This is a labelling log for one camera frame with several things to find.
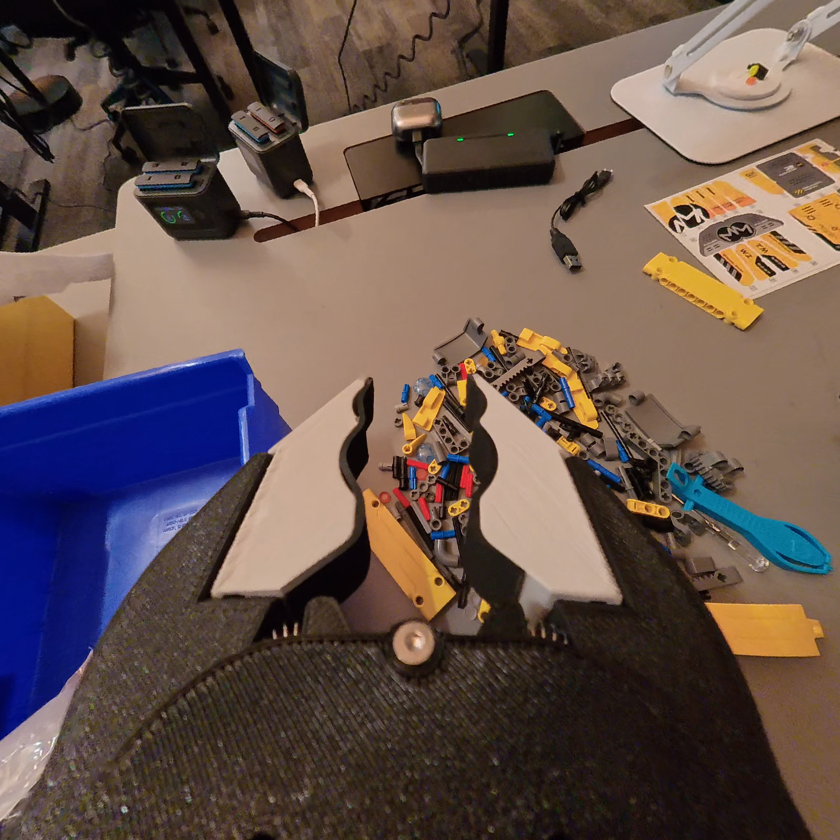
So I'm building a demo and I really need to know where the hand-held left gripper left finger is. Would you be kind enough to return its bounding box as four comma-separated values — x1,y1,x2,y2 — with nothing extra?
210,377,375,636

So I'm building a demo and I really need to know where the grey earbuds case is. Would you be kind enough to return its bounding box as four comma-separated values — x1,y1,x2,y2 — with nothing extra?
391,97,441,142

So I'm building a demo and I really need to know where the yellow long toy panel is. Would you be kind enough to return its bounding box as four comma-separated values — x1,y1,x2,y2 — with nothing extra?
362,489,457,621

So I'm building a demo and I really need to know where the yellow and black sticker sheet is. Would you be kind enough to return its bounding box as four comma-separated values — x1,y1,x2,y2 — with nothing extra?
644,140,840,301

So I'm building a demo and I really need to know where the yellow perforated toy panel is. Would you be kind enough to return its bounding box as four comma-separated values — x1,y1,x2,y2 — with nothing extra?
642,251,765,331

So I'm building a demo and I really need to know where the yellow cardboard box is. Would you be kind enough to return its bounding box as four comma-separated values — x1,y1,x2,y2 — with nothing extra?
0,295,75,406

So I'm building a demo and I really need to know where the blue plastic separator tool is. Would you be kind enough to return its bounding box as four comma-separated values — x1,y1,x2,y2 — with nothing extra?
666,462,833,577

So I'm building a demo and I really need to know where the black phone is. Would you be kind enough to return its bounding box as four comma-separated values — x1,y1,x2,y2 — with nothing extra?
120,103,196,173
252,51,309,132

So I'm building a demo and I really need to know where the black USB cable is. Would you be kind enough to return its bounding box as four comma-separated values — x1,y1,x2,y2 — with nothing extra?
549,169,614,274

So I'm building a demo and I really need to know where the pile of toy building pieces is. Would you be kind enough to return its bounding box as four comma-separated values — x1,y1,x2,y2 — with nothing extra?
377,318,746,624

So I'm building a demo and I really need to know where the yellow flat toy panel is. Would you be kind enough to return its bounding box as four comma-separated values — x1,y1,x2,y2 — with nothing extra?
705,602,826,657

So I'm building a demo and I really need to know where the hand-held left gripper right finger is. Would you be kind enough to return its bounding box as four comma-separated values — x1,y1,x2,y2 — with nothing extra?
458,374,623,627

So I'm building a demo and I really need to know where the black power hub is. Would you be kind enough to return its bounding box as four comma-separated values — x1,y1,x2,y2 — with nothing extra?
421,128,557,194

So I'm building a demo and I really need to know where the black battery charger box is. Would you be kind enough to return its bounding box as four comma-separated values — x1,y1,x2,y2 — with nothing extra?
228,101,315,200

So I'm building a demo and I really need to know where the battery charger box with display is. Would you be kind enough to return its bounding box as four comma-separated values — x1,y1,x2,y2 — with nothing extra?
134,154,242,242

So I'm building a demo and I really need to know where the clear plastic bag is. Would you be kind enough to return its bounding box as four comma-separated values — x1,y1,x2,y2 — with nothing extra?
0,646,93,798

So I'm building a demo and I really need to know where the blue plastic bin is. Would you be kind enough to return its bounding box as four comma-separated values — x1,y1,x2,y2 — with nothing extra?
0,350,293,739

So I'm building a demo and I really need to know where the black round stool base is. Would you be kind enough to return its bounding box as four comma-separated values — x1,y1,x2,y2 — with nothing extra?
0,74,83,135

